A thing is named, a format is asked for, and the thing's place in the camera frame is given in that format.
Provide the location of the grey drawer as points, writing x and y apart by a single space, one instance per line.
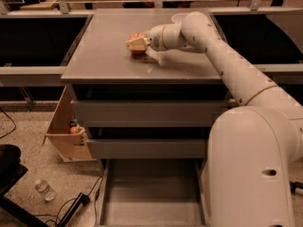
148 142
149 105
152 193

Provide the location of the grey top drawer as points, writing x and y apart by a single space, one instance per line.
149 105

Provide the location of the white ceramic bowl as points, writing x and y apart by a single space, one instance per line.
178 17

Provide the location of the grey bottom drawer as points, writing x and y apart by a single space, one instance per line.
152 193

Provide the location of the grey middle drawer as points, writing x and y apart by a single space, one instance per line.
148 142

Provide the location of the cardboard box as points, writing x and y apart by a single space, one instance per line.
71 147

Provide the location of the orange fruit in box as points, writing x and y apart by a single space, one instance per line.
74 130

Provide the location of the black chair base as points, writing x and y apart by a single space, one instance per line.
11 171

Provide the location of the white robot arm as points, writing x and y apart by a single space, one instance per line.
251 145

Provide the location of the red apple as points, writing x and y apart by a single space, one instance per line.
135 52

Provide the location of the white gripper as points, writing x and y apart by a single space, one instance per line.
155 38

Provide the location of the grey drawer cabinet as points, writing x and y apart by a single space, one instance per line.
102 57

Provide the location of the black caster wheel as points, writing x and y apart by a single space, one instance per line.
295 185

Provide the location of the plastic water bottle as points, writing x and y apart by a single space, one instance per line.
45 190

